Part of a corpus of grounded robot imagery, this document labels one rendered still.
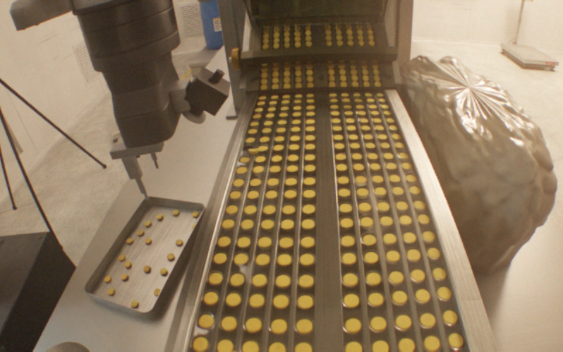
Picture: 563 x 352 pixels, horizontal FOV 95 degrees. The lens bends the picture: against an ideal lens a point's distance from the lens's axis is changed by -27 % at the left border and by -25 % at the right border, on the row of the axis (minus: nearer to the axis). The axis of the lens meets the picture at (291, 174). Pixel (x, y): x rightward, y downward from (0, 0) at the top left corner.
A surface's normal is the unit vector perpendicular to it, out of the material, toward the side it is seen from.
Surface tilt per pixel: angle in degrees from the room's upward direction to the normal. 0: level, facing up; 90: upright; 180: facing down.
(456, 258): 0
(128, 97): 70
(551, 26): 90
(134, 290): 0
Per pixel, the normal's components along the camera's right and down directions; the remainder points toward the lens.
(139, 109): 0.08, 0.30
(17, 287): -0.07, -0.78
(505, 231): -0.74, 0.41
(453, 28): -0.05, 0.62
